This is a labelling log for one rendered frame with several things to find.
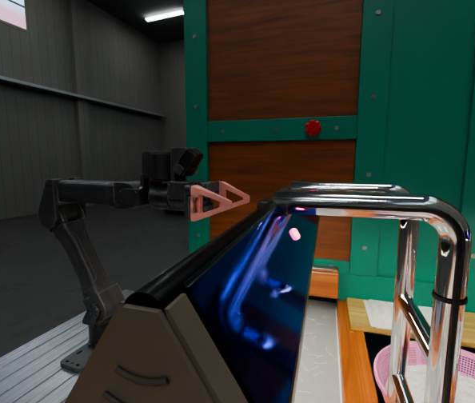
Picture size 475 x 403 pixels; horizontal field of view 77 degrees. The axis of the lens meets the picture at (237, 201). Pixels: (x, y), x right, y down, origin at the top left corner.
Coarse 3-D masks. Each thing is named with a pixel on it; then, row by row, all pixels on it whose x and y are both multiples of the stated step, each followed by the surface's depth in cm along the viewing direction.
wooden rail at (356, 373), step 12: (348, 324) 71; (348, 336) 66; (360, 336) 66; (348, 348) 62; (360, 348) 62; (348, 360) 58; (360, 360) 58; (348, 372) 55; (360, 372) 55; (372, 372) 55; (348, 384) 52; (360, 384) 52; (372, 384) 52; (348, 396) 49; (360, 396) 49; (372, 396) 49
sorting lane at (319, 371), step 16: (320, 320) 78; (336, 320) 78; (304, 336) 71; (320, 336) 71; (336, 336) 71; (304, 352) 65; (320, 352) 65; (336, 352) 65; (304, 368) 60; (320, 368) 60; (336, 368) 60; (304, 384) 55; (320, 384) 55; (336, 384) 55; (304, 400) 52; (320, 400) 52; (336, 400) 52
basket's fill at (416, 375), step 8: (408, 368) 61; (416, 368) 62; (424, 368) 62; (408, 376) 58; (416, 376) 58; (424, 376) 58; (416, 384) 57; (424, 384) 56; (464, 384) 56; (472, 384) 56; (416, 392) 54; (424, 392) 55; (464, 392) 55; (472, 392) 54; (416, 400) 52; (456, 400) 53; (464, 400) 53; (472, 400) 52
